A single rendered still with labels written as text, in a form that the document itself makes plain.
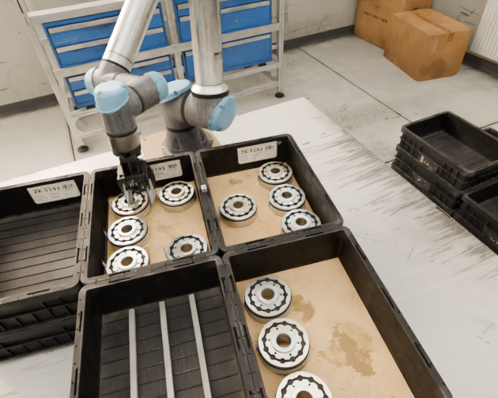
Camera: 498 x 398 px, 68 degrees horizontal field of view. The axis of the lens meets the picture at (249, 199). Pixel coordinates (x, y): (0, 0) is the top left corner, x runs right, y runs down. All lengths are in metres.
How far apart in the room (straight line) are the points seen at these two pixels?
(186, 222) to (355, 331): 0.51
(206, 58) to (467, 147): 1.37
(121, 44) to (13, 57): 2.64
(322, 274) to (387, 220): 0.41
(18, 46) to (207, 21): 2.66
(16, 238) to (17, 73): 2.63
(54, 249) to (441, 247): 1.08
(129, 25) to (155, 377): 0.83
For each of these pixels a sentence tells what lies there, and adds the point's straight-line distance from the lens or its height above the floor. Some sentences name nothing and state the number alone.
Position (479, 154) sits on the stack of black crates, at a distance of 2.03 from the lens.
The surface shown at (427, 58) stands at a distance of 3.67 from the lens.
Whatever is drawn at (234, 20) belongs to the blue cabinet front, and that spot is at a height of 0.69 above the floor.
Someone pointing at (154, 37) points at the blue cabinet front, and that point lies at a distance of 2.78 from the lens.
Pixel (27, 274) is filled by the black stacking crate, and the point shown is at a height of 0.83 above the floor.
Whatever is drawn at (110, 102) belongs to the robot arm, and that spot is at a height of 1.19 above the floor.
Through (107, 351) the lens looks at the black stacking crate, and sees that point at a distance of 0.88.
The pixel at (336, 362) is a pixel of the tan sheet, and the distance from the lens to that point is 0.81.
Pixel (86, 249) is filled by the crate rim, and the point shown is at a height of 0.92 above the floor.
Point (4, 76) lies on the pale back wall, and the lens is 3.73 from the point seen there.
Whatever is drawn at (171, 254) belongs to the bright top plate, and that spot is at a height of 0.86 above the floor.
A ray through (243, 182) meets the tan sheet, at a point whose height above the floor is 0.83.
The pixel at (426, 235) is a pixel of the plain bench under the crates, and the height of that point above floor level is 0.70.
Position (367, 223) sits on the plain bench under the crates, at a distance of 1.22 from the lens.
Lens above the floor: 1.57
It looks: 44 degrees down
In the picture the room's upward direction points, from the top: 4 degrees counter-clockwise
